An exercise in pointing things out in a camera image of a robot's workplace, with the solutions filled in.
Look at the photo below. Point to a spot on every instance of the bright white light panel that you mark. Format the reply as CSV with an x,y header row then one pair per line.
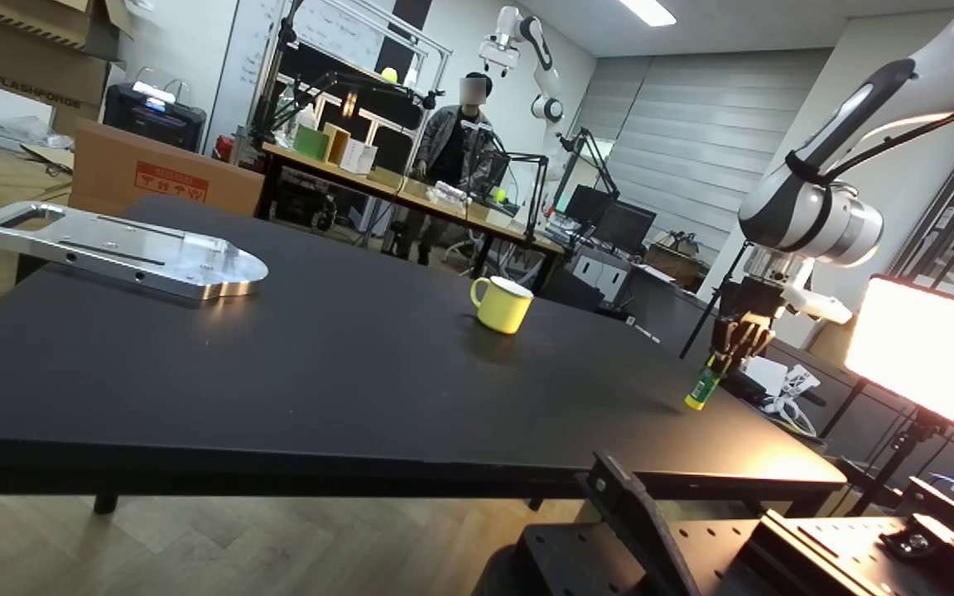
x,y
928,352

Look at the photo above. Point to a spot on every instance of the long ceiling light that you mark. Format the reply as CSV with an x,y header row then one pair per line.
x,y
650,12

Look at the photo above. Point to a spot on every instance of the black tripod pole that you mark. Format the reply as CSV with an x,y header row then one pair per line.
x,y
704,315

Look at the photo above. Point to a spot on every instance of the green yellow glue stick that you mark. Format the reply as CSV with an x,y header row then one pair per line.
x,y
704,392

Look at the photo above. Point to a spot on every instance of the yellow ceramic mug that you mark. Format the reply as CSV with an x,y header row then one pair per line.
x,y
503,306

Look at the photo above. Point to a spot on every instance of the person in dark clothes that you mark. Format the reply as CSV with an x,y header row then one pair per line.
x,y
460,136

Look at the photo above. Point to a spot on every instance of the black computer monitor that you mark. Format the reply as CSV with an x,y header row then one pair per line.
x,y
610,216

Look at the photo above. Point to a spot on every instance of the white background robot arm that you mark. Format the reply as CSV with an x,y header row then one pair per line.
x,y
532,50

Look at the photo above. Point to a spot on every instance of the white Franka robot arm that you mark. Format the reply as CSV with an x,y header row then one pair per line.
x,y
819,216

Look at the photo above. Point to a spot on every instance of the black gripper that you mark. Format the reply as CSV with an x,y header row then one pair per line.
x,y
760,297

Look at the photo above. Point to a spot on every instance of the green box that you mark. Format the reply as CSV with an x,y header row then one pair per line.
x,y
312,144

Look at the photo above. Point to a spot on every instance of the yellow green tennis ball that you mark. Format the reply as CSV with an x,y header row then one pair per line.
x,y
390,77

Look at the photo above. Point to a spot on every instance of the long wooden desk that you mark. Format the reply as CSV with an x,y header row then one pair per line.
x,y
390,185

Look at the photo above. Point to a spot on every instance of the cardboard box with red label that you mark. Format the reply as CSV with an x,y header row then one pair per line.
x,y
158,171

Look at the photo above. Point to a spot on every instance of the stacked brown cardboard boxes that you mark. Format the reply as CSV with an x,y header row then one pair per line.
x,y
35,50

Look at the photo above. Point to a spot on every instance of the black printer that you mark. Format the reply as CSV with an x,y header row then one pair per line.
x,y
155,114

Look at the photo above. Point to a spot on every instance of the white plastic device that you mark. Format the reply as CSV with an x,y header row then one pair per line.
x,y
780,385

